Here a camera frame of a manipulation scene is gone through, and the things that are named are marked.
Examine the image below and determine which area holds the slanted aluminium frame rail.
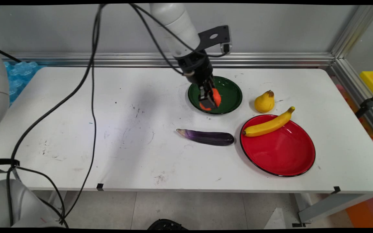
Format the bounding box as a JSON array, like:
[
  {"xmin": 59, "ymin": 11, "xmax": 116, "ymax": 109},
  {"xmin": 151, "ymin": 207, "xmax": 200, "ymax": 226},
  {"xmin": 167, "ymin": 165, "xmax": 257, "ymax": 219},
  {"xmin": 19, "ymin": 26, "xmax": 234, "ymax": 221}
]
[{"xmin": 326, "ymin": 58, "xmax": 373, "ymax": 144}]

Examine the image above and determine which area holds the red plate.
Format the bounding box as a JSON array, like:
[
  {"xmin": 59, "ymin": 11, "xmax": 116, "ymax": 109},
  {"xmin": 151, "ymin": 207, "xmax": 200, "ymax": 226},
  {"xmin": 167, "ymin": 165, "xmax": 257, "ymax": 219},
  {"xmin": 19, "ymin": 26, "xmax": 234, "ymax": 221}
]
[{"xmin": 240, "ymin": 114, "xmax": 316, "ymax": 177}]

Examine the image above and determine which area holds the black camera cable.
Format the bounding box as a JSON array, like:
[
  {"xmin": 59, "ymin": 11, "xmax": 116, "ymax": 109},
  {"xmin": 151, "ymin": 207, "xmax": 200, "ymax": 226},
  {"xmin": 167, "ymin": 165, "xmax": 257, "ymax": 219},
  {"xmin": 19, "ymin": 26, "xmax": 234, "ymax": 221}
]
[{"xmin": 131, "ymin": 4, "xmax": 228, "ymax": 58}]

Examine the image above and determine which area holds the yellow pear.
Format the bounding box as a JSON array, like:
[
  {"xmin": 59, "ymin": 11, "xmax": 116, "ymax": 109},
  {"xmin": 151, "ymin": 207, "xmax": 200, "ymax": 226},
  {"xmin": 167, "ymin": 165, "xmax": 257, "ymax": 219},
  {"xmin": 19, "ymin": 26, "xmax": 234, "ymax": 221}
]
[{"xmin": 254, "ymin": 90, "xmax": 275, "ymax": 113}]

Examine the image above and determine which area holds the short black cable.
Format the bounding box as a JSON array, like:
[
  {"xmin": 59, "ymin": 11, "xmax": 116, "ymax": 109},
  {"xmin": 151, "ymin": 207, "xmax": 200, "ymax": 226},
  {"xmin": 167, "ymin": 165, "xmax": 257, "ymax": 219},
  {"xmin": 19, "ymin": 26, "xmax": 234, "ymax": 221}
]
[{"xmin": 0, "ymin": 48, "xmax": 22, "ymax": 63}]

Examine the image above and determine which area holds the green plate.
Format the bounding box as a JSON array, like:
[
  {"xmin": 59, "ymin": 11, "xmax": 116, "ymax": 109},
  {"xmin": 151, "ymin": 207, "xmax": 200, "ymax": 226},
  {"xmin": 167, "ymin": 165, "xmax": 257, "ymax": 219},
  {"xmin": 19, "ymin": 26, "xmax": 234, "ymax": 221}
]
[{"xmin": 187, "ymin": 76, "xmax": 243, "ymax": 115}]

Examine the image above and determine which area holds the orange carrot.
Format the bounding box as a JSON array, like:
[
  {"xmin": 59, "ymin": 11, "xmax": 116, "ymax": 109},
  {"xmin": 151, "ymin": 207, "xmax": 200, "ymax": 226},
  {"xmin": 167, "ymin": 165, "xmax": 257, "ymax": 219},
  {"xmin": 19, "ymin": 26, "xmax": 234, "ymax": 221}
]
[{"xmin": 199, "ymin": 88, "xmax": 222, "ymax": 111}]

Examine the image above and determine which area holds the purple eggplant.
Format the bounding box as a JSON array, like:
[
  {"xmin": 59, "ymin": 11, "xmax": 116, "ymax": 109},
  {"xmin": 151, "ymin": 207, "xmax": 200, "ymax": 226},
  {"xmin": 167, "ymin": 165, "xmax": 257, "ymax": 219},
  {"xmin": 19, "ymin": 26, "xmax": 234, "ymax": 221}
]
[{"xmin": 176, "ymin": 128, "xmax": 235, "ymax": 146}]

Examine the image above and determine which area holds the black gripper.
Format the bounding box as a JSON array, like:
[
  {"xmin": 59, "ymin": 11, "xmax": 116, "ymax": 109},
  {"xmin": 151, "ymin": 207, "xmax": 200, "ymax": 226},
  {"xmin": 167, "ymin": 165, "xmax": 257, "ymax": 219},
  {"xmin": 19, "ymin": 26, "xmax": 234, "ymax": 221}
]
[{"xmin": 176, "ymin": 52, "xmax": 218, "ymax": 109}]

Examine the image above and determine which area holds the grey table leg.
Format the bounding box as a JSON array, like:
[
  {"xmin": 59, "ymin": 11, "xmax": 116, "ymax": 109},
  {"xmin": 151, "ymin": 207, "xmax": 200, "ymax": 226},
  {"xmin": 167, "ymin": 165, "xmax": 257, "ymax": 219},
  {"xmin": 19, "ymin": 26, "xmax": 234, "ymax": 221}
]
[{"xmin": 291, "ymin": 193, "xmax": 373, "ymax": 224}]

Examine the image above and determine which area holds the blue bubble wrap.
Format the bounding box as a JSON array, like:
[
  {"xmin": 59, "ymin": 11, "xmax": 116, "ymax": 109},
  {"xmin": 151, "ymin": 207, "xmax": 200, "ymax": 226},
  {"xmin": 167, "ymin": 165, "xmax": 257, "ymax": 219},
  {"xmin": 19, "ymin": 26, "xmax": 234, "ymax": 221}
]
[{"xmin": 4, "ymin": 61, "xmax": 46, "ymax": 105}]

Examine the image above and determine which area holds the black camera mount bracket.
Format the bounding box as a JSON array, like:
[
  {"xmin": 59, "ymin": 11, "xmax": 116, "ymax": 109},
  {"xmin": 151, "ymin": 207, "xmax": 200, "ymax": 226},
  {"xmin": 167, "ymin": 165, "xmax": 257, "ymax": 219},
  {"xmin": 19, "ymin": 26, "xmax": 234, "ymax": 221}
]
[{"xmin": 196, "ymin": 25, "xmax": 232, "ymax": 55}]

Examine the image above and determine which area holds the yellow banana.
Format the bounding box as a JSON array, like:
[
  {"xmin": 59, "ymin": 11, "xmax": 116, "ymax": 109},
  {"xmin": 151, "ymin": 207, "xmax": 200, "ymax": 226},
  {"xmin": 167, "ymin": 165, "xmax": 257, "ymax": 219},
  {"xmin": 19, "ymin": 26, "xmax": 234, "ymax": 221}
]
[{"xmin": 242, "ymin": 106, "xmax": 296, "ymax": 137}]

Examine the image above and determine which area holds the upright aluminium frame post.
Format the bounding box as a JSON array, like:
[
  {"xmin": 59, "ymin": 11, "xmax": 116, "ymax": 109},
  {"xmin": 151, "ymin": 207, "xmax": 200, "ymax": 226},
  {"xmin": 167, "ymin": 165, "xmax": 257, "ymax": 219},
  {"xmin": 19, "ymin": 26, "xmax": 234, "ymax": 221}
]
[{"xmin": 331, "ymin": 5, "xmax": 373, "ymax": 59}]

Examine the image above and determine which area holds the orange box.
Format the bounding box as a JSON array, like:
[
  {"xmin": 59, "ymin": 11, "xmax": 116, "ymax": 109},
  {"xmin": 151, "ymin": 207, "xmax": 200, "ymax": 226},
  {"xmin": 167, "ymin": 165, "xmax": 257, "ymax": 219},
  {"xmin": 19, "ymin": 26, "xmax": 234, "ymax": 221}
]
[{"xmin": 346, "ymin": 194, "xmax": 373, "ymax": 228}]

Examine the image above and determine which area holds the long black cable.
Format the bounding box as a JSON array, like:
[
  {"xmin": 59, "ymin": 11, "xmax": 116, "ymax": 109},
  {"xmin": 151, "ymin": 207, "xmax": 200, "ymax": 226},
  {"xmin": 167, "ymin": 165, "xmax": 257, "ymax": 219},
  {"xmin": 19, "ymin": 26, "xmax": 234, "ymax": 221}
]
[
  {"xmin": 6, "ymin": 49, "xmax": 96, "ymax": 227},
  {"xmin": 60, "ymin": 4, "xmax": 107, "ymax": 224}
]

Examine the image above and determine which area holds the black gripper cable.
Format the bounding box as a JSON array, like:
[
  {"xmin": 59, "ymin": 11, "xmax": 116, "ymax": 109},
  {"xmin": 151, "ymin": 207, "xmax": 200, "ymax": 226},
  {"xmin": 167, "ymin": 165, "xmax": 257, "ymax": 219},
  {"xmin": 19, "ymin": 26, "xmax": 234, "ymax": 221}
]
[{"xmin": 129, "ymin": 4, "xmax": 187, "ymax": 76}]

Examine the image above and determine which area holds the black floor equipment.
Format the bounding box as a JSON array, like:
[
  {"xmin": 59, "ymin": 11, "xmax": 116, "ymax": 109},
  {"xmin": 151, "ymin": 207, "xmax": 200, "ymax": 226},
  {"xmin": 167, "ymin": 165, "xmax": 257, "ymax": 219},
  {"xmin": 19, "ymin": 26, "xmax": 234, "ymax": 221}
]
[{"xmin": 147, "ymin": 219, "xmax": 188, "ymax": 230}]

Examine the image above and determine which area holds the horizontal aluminium frame rail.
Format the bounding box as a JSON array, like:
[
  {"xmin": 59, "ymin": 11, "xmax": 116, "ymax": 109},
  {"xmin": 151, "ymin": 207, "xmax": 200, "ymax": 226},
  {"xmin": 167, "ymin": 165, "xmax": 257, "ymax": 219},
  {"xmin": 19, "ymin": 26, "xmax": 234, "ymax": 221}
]
[{"xmin": 1, "ymin": 52, "xmax": 336, "ymax": 69}]

